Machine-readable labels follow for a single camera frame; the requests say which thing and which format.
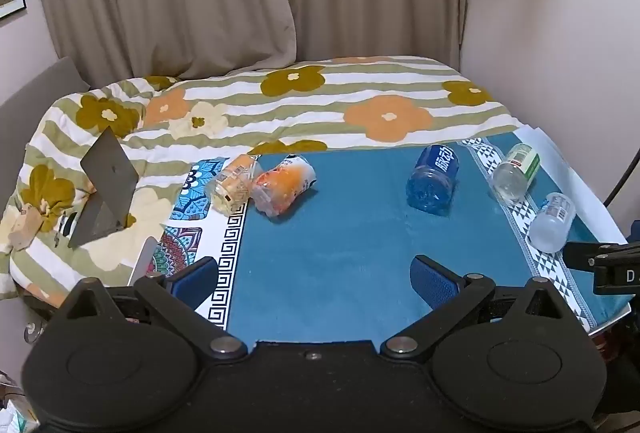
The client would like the orange label plastic cup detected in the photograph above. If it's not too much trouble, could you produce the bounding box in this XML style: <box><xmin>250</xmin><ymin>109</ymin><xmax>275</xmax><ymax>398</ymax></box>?
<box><xmin>250</xmin><ymin>154</ymin><xmax>317</xmax><ymax>218</ymax></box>

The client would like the floral striped blanket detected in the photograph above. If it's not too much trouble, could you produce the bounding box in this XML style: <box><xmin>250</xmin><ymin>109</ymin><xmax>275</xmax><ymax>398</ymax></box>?
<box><xmin>0</xmin><ymin>56</ymin><xmax>522</xmax><ymax>303</ymax></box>

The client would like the yellow label plastic cup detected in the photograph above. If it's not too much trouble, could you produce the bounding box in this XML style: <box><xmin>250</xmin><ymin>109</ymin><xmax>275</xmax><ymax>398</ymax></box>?
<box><xmin>206</xmin><ymin>154</ymin><xmax>264</xmax><ymax>215</ymax></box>

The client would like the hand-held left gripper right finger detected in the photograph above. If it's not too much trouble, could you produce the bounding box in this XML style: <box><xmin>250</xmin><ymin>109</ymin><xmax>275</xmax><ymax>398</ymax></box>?
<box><xmin>381</xmin><ymin>255</ymin><xmax>568</xmax><ymax>360</ymax></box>

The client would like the black cable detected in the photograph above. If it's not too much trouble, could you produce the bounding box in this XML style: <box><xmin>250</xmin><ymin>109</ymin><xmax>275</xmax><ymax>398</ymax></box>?
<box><xmin>602</xmin><ymin>157</ymin><xmax>640</xmax><ymax>207</ymax></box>

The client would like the blue plastic bottle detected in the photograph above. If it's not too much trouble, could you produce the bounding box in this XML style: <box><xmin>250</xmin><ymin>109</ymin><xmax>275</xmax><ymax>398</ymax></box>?
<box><xmin>405</xmin><ymin>144</ymin><xmax>460</xmax><ymax>214</ymax></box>

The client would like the clear bottle white label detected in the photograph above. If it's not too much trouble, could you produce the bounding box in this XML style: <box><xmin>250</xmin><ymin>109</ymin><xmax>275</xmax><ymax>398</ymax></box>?
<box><xmin>528</xmin><ymin>192</ymin><xmax>577</xmax><ymax>254</ymax></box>

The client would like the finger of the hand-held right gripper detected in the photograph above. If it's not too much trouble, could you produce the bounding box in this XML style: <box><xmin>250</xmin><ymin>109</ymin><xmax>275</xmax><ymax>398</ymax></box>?
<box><xmin>563</xmin><ymin>240</ymin><xmax>640</xmax><ymax>270</ymax></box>

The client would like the clear bottle green label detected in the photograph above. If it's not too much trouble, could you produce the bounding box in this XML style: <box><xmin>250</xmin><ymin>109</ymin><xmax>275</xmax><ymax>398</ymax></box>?
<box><xmin>492</xmin><ymin>143</ymin><xmax>542</xmax><ymax>206</ymax></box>

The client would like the blue patterned tablecloth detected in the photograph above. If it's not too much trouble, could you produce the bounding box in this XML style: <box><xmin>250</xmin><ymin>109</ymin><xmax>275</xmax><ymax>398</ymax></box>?
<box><xmin>159</xmin><ymin>137</ymin><xmax>629</xmax><ymax>345</ymax></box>

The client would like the beige blanket tag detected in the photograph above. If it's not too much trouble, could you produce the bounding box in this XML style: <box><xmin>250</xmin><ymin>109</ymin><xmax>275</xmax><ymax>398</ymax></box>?
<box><xmin>9</xmin><ymin>207</ymin><xmax>42</xmax><ymax>252</ymax></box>

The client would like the grey folding stand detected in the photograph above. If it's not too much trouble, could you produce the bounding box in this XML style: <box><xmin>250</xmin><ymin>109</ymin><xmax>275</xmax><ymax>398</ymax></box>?
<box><xmin>67</xmin><ymin>125</ymin><xmax>139</xmax><ymax>249</ymax></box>

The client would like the grey sofa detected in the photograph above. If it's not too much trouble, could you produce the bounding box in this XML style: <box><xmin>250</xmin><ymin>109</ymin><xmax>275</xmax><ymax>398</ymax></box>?
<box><xmin>0</xmin><ymin>56</ymin><xmax>91</xmax><ymax>219</ymax></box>

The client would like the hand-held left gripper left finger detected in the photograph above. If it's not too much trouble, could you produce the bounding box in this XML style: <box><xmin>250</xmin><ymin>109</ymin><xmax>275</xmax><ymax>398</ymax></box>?
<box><xmin>64</xmin><ymin>259</ymin><xmax>249</xmax><ymax>360</ymax></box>

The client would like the white flat card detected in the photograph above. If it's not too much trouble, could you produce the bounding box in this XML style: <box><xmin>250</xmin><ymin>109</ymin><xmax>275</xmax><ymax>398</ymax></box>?
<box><xmin>128</xmin><ymin>236</ymin><xmax>160</xmax><ymax>287</ymax></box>

